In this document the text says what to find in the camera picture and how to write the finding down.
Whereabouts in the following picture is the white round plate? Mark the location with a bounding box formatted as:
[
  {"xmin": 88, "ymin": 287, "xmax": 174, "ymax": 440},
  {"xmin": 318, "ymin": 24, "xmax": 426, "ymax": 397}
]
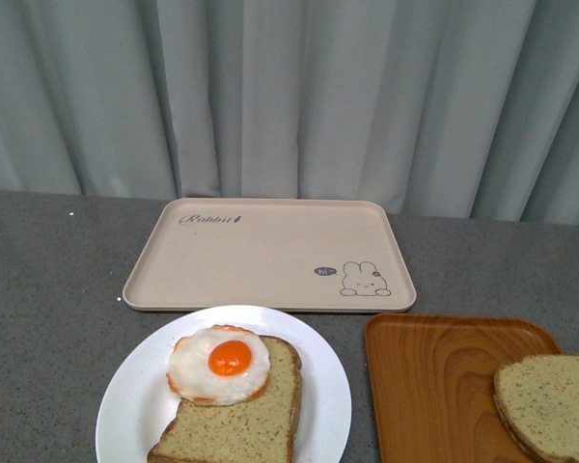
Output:
[{"xmin": 96, "ymin": 305, "xmax": 352, "ymax": 462}]

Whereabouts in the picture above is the bread slice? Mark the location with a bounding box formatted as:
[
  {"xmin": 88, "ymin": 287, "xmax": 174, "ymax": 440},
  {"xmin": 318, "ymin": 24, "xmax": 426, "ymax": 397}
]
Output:
[
  {"xmin": 494, "ymin": 355, "xmax": 579, "ymax": 462},
  {"xmin": 147, "ymin": 336, "xmax": 302, "ymax": 463}
]

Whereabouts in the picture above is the beige rabbit tray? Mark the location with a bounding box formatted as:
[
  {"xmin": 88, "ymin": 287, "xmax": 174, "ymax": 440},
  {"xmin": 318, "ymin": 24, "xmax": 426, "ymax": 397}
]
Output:
[{"xmin": 123, "ymin": 199, "xmax": 417, "ymax": 313}]

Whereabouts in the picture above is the fried egg toy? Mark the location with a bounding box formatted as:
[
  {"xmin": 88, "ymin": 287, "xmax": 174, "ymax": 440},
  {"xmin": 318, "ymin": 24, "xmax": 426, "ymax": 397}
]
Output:
[{"xmin": 166, "ymin": 325, "xmax": 271, "ymax": 406}]

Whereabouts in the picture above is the brown wooden tray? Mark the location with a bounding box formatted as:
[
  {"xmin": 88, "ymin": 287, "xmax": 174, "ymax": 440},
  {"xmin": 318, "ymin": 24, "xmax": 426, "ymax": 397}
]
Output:
[{"xmin": 364, "ymin": 313, "xmax": 562, "ymax": 462}]

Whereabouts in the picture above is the grey-white curtain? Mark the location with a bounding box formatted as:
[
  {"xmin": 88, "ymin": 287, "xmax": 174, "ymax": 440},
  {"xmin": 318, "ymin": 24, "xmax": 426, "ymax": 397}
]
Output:
[{"xmin": 0, "ymin": 1, "xmax": 579, "ymax": 225}]

